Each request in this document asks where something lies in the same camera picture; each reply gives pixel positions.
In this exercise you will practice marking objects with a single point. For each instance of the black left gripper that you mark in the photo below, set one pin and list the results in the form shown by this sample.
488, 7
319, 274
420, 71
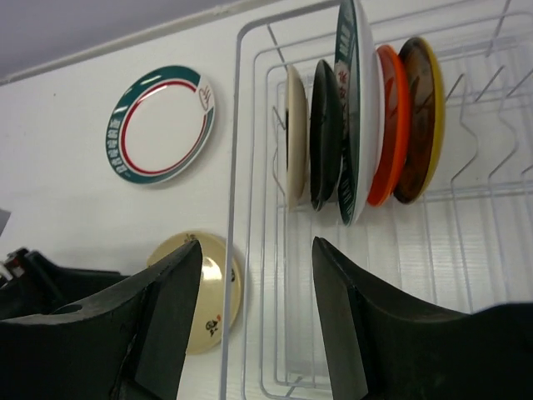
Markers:
39, 286

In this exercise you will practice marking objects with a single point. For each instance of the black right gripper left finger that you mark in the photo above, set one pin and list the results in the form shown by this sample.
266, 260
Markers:
127, 341

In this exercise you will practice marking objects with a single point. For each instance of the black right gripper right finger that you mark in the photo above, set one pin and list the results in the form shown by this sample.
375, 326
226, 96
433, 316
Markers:
383, 343

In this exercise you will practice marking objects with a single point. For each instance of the cream plate with small prints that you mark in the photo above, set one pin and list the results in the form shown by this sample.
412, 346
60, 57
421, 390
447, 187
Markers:
206, 330

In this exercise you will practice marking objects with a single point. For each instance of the yellow brown patterned plate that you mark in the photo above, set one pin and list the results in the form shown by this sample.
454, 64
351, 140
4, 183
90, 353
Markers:
428, 117

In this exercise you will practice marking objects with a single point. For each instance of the cream plate with black patch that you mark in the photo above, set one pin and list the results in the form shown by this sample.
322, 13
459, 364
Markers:
296, 137

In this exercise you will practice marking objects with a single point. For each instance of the dark blue rimmed white plate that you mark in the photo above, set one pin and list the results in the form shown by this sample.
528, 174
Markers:
358, 72

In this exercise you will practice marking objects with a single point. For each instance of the orange plate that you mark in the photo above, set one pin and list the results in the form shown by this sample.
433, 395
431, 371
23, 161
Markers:
397, 125

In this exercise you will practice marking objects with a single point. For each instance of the green red rimmed white plate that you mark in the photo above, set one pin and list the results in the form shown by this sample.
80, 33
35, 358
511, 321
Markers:
160, 125

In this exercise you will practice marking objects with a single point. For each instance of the white wire dish rack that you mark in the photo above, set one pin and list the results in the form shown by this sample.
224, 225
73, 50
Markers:
465, 244

